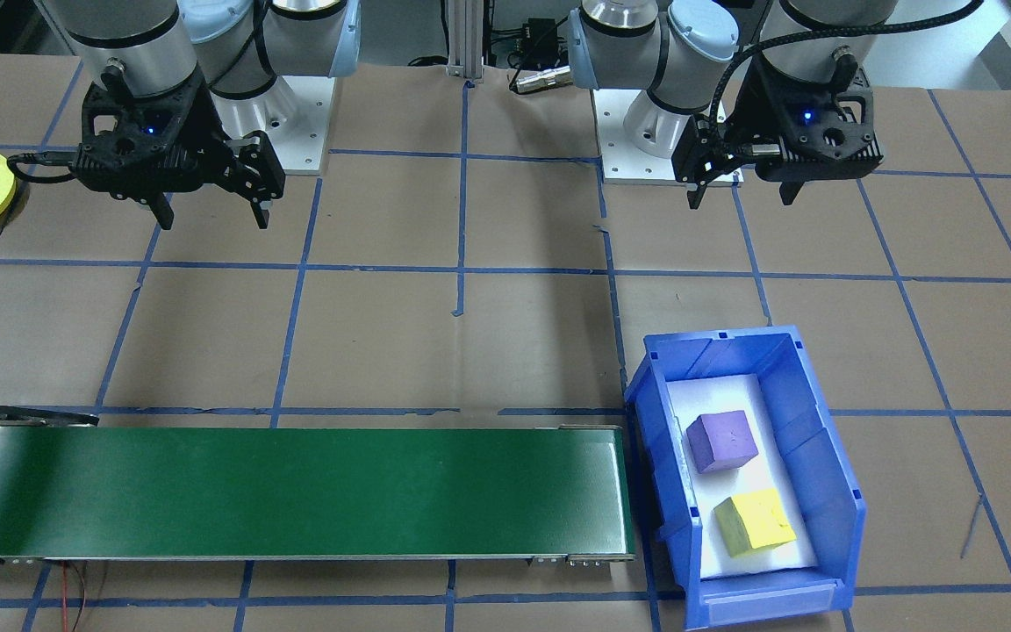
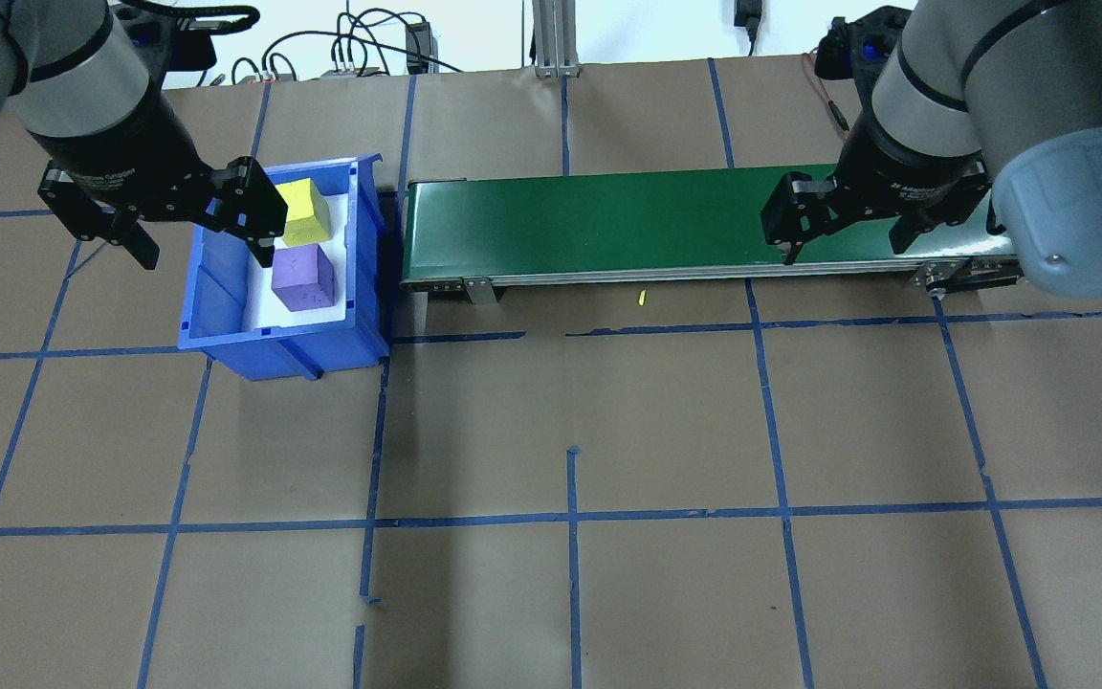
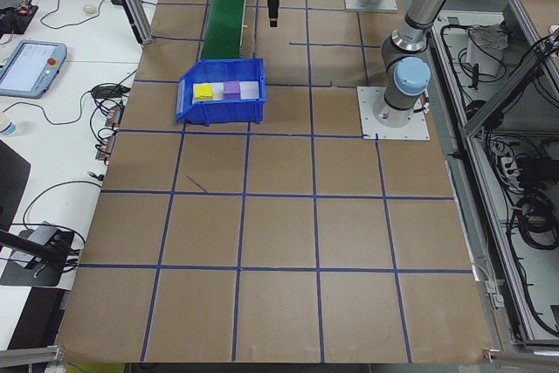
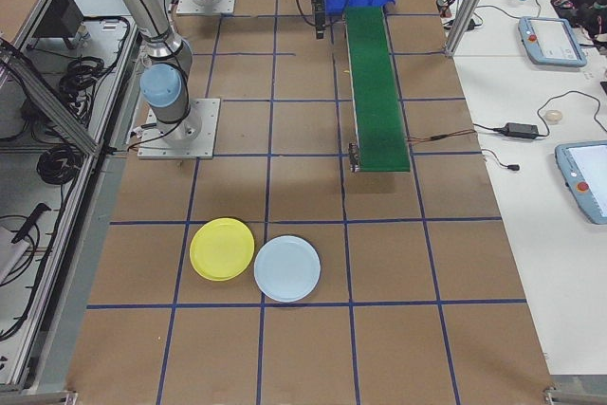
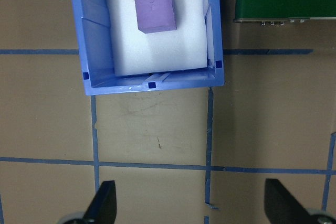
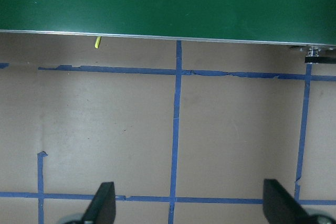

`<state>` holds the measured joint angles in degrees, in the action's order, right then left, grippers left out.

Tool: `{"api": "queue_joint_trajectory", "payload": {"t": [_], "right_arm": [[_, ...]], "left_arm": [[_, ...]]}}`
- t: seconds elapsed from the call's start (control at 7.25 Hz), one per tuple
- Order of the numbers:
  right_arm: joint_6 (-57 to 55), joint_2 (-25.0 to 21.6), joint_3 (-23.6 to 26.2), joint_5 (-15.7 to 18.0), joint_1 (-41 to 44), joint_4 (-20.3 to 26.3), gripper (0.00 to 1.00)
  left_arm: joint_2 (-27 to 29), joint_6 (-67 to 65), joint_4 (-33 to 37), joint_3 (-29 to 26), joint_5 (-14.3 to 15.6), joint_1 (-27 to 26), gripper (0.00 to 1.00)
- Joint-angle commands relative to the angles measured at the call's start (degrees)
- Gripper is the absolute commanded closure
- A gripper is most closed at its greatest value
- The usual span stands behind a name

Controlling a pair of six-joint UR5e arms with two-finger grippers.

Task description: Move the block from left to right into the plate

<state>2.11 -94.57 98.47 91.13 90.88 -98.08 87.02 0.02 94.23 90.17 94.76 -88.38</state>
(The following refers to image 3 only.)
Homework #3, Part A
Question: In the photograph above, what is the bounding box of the black monitor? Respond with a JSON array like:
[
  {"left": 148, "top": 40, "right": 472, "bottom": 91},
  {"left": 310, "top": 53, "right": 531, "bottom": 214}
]
[{"left": 0, "top": 139, "right": 32, "bottom": 234}]

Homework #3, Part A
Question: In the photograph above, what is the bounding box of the yellow foam block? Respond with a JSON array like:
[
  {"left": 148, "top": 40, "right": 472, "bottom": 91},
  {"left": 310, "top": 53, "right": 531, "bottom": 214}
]
[{"left": 193, "top": 83, "right": 215, "bottom": 102}]

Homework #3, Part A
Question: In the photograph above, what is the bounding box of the green conveyor belt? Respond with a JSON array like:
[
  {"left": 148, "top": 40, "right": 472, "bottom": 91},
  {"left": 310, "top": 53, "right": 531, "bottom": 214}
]
[{"left": 204, "top": 0, "right": 250, "bottom": 61}]

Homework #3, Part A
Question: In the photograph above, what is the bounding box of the blue plastic storage bin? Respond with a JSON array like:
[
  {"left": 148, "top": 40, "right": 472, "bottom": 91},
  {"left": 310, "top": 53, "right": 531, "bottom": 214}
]
[{"left": 174, "top": 57, "right": 267, "bottom": 126}]

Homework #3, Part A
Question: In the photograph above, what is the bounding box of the purple foam block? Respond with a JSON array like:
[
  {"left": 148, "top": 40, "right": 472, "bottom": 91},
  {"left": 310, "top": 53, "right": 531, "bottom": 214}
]
[{"left": 223, "top": 79, "right": 243, "bottom": 100}]

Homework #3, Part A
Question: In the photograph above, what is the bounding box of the V-shaped metal bar frame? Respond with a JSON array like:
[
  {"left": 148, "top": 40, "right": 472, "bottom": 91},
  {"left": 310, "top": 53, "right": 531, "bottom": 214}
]
[{"left": 430, "top": 0, "right": 559, "bottom": 350}]

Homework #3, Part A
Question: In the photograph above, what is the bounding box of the black camera stand base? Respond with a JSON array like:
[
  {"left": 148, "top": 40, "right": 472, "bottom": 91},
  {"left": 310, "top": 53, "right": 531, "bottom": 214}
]
[{"left": 0, "top": 222, "right": 76, "bottom": 289}]

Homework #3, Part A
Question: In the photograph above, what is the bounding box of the white paper cup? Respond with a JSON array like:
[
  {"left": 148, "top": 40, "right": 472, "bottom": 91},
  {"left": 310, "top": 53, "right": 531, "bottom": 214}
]
[{"left": 0, "top": 113, "right": 21, "bottom": 138}]

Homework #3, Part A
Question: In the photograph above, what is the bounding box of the black cable bundle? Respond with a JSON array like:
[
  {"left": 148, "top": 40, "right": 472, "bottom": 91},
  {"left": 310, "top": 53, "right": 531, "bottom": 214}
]
[{"left": 506, "top": 189, "right": 559, "bottom": 252}]

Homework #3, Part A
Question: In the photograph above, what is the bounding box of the white foam pad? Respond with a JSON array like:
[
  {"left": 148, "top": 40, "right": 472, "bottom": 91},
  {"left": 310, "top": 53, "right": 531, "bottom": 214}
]
[{"left": 211, "top": 79, "right": 263, "bottom": 101}]

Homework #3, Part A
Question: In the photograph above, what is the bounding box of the light blue teach pendant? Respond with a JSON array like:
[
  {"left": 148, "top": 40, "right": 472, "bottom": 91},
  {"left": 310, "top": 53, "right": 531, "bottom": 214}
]
[{"left": 0, "top": 39, "right": 69, "bottom": 100}]

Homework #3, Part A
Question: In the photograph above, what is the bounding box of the white box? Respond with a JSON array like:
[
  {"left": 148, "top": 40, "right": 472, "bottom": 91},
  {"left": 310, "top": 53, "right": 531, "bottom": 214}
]
[{"left": 466, "top": 23, "right": 510, "bottom": 78}]

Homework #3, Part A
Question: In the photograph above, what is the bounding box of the white power strip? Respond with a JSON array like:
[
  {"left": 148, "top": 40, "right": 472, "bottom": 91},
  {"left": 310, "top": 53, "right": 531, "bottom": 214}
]
[{"left": 491, "top": 139, "right": 523, "bottom": 182}]

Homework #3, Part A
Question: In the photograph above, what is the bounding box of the black power brick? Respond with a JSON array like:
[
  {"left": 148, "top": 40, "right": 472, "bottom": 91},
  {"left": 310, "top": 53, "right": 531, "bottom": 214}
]
[{"left": 517, "top": 154, "right": 551, "bottom": 182}]

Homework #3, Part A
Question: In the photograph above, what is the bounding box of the black electronics board with wires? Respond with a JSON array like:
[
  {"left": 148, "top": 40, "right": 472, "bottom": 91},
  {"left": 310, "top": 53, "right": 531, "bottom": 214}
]
[{"left": 0, "top": 3, "right": 39, "bottom": 36}]

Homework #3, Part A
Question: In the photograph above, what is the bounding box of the small black adapter box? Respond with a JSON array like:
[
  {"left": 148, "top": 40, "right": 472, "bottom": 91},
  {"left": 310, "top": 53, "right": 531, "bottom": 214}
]
[
  {"left": 106, "top": 104, "right": 124, "bottom": 128},
  {"left": 94, "top": 134, "right": 117, "bottom": 165}
]

